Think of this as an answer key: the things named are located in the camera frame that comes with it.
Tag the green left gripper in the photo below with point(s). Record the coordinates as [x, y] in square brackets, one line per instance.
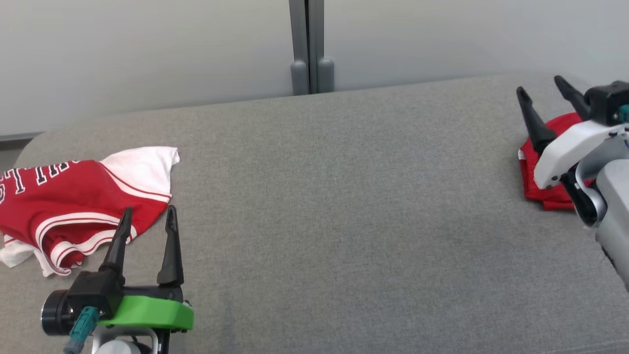
[152, 312]

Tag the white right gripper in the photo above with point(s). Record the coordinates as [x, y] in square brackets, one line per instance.
[565, 147]

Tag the red shorts with white stripe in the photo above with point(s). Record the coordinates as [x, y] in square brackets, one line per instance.
[550, 199]

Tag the red white lettered jersey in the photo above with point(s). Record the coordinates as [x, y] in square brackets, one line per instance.
[73, 191]

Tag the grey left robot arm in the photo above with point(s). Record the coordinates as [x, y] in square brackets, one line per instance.
[54, 314]

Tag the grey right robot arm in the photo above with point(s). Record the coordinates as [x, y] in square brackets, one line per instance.
[614, 206]

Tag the grey fabric sofa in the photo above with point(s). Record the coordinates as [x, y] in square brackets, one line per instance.
[344, 206]

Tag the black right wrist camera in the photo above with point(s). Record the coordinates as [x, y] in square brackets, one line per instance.
[607, 101]

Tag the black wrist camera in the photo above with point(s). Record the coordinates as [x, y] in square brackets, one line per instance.
[607, 101]
[93, 290]

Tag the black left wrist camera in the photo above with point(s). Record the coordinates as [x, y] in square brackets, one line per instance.
[93, 290]

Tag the grey partition post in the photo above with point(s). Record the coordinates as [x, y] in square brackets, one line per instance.
[300, 39]

